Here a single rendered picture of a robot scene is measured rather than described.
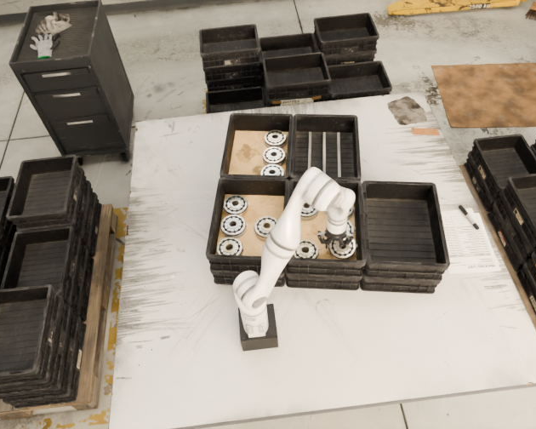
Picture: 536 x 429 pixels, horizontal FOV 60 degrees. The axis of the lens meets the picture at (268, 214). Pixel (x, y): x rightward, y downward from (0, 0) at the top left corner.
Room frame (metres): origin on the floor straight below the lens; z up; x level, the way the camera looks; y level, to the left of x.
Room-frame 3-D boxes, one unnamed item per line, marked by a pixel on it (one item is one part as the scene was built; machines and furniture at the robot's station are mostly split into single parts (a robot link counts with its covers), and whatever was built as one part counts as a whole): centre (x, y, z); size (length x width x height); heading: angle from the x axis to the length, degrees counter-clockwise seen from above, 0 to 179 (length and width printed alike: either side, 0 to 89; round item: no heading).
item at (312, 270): (1.05, -0.22, 0.87); 0.40 x 0.30 x 0.11; 172
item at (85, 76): (2.59, 1.17, 0.45); 0.60 x 0.45 x 0.90; 3
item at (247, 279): (0.69, 0.07, 1.05); 0.09 x 0.09 x 0.17; 29
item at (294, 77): (2.46, -0.24, 0.37); 0.40 x 0.30 x 0.45; 93
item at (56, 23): (2.70, 1.22, 0.88); 0.29 x 0.22 x 0.03; 3
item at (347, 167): (1.45, -0.28, 0.87); 0.40 x 0.30 x 0.11; 172
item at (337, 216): (0.95, -0.25, 1.14); 0.09 x 0.07 x 0.15; 61
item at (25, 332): (0.84, 1.13, 0.37); 0.40 x 0.30 x 0.45; 3
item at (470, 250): (1.04, -0.84, 0.70); 0.33 x 0.23 x 0.01; 3
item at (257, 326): (0.69, 0.07, 0.89); 0.09 x 0.09 x 0.17; 2
